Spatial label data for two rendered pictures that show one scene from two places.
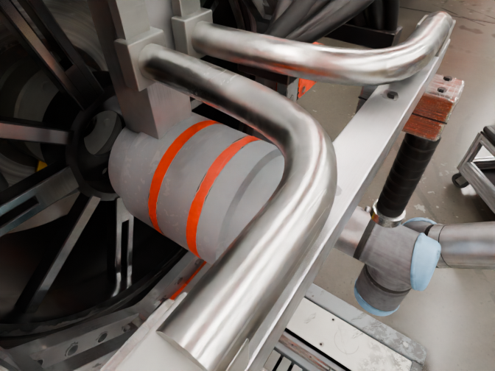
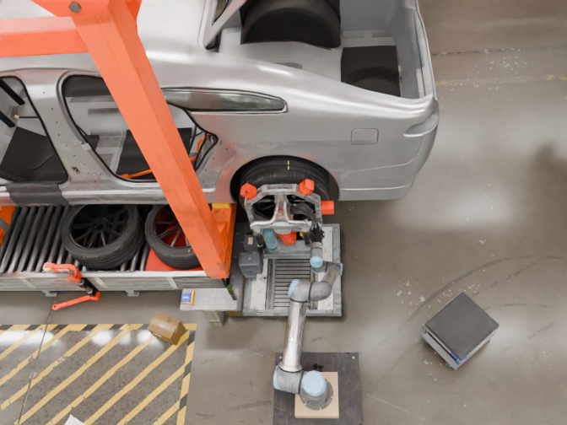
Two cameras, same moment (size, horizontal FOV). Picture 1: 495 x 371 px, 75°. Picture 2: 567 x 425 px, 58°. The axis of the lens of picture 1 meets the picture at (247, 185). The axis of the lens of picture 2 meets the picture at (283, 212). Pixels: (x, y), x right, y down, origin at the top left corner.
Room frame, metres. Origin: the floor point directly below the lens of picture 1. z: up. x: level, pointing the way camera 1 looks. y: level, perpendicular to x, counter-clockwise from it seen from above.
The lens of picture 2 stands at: (-0.51, -1.79, 3.94)
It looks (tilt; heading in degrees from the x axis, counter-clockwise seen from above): 57 degrees down; 67
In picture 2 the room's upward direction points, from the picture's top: 11 degrees counter-clockwise
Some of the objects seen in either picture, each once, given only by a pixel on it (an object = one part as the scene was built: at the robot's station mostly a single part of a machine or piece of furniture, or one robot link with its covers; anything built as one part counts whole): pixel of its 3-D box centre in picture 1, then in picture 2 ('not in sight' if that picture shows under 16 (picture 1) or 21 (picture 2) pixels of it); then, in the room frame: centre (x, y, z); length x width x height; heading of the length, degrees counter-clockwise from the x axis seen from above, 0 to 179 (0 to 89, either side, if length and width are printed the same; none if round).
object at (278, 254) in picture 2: not in sight; (293, 238); (0.39, 0.23, 0.13); 0.50 x 0.36 x 0.10; 146
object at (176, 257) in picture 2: not in sight; (187, 228); (-0.35, 0.68, 0.39); 0.66 x 0.66 x 0.24
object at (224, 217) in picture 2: not in sight; (219, 218); (-0.12, 0.40, 0.69); 0.52 x 0.17 x 0.35; 56
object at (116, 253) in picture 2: not in sight; (105, 229); (-0.95, 1.09, 0.39); 0.66 x 0.66 x 0.24
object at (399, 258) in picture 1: (397, 252); (315, 257); (0.32, -0.26, 0.62); 0.12 x 0.09 x 0.10; 56
